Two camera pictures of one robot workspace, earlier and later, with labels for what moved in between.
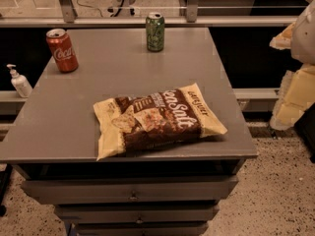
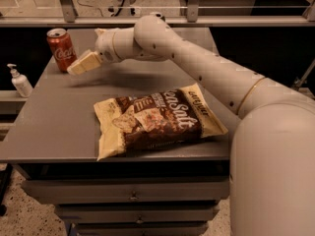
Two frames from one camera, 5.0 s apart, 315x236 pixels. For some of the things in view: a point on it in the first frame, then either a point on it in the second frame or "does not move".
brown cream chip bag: x=127 y=122 does not move
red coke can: x=63 y=50 does not move
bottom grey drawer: x=141 y=228 does not move
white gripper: x=304 y=38 -> x=104 y=46
